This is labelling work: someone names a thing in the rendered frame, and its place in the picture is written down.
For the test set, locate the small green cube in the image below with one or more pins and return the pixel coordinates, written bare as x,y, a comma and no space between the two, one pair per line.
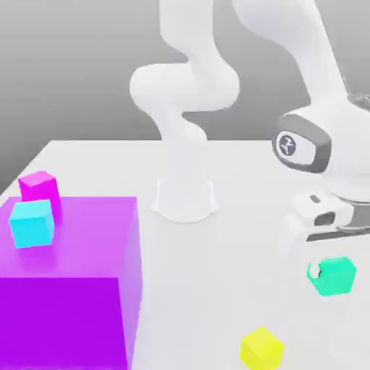
336,277

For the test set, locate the small cyan cube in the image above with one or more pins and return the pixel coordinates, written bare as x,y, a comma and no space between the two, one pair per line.
31,225

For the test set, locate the large purple box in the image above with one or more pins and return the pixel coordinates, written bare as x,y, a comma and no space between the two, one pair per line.
72,289

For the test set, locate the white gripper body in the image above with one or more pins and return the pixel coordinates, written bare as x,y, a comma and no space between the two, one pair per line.
294,237

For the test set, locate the small yellow cube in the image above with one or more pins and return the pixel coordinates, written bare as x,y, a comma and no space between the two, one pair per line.
260,351

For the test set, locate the small magenta cube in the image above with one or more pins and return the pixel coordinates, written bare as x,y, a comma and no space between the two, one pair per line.
39,185

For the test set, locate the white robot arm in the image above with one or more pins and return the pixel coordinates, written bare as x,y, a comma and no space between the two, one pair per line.
185,86

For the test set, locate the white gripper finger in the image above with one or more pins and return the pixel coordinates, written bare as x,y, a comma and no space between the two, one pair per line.
313,270

